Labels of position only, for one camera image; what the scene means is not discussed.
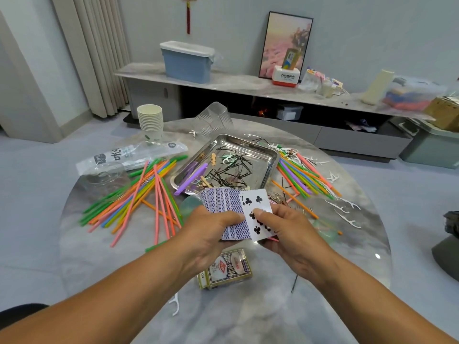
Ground framed pink picture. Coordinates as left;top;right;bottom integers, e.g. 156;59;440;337
259;11;314;79

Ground clear ribbed organizer box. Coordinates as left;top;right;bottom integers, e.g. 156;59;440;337
195;101;234;135

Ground white box in cabinet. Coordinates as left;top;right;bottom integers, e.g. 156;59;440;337
276;105;304;122

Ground pile of colourful straws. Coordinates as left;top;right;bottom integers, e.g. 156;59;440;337
80;147;344;248

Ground beige curtain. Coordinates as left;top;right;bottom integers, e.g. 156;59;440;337
50;0;132;119

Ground cardboard box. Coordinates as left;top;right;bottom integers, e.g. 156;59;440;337
425;97;459;133

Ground translucent green plastic cup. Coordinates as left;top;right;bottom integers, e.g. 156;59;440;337
179;195;205;215

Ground grey cabinet with marble top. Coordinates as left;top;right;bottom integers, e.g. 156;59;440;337
115;62;431;161

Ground group of white paper cups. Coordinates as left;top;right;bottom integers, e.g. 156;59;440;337
137;104;164;140

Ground pile of playing cards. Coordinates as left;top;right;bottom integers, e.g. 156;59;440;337
201;186;277;242

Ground person's right hand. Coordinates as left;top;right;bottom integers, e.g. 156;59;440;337
252;203;338;284

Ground red gold wall hanging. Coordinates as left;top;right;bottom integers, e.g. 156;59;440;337
181;0;199;34

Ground person's left hand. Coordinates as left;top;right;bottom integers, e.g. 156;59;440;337
175;206;246;277

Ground cream paper roll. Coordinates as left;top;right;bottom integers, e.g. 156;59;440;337
362;69;395;106

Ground white and red small box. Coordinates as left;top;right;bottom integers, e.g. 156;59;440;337
272;65;301;87

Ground metal tray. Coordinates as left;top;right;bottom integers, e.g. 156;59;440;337
170;134;279;198

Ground trash bin with black bag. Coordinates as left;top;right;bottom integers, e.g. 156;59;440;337
432;210;459;282

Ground small colourful box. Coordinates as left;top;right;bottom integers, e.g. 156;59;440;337
282;48;300;69

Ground pile of floss picks and clips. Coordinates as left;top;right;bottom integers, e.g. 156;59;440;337
190;147;317;212

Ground clear printed plastic bag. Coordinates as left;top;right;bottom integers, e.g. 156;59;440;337
75;140;189;176

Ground loose papers in cabinet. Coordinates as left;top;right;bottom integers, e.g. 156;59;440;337
346;119;377;133

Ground clear round plastic bowl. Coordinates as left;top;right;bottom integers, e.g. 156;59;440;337
82;172;117;191

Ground clear storage box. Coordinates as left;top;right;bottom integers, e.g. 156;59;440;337
383;75;447;112

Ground person's right forearm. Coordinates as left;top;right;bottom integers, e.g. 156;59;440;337
308;254;456;344

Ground colourful matchbox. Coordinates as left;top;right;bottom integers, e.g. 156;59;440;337
197;248;253;291

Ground blue storage box white lid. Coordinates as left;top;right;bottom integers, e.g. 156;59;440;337
159;41;216;84

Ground person's left forearm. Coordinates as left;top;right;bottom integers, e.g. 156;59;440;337
0;243;198;344

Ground grey green storage bin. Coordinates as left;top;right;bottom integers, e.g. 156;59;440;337
393;117;459;169

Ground clear bag of snacks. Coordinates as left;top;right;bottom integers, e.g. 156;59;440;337
300;68;324;94

